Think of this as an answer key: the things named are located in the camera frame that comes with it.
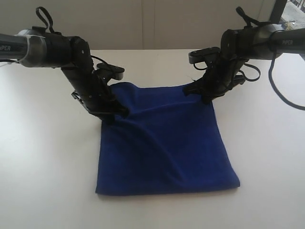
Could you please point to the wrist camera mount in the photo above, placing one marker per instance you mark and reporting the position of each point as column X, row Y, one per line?
column 207, row 55
column 109, row 71

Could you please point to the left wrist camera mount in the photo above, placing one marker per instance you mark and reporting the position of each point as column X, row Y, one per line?
column 109, row 71

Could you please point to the right black arm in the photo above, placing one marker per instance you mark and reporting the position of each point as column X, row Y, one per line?
column 265, row 42

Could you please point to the blue microfiber towel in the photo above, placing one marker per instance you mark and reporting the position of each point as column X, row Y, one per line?
column 168, row 144

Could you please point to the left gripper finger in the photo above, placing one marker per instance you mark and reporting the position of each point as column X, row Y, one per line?
column 107, row 118
column 115, row 107

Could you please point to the left black grey arm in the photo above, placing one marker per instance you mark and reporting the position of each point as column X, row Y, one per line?
column 36, row 48

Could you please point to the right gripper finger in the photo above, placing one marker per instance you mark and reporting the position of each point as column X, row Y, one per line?
column 196, row 87
column 207, row 98

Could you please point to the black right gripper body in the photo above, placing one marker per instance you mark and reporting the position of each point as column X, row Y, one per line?
column 222, row 77

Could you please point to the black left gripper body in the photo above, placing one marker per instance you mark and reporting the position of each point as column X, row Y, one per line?
column 87, row 92

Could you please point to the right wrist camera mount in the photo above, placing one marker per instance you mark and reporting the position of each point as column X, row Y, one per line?
column 207, row 55

